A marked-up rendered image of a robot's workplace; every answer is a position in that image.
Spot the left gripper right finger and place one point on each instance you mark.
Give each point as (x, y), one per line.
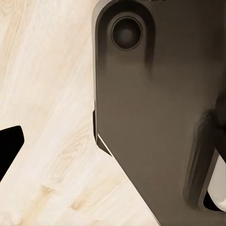
(219, 140)

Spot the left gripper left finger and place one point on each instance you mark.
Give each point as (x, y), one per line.
(11, 141)

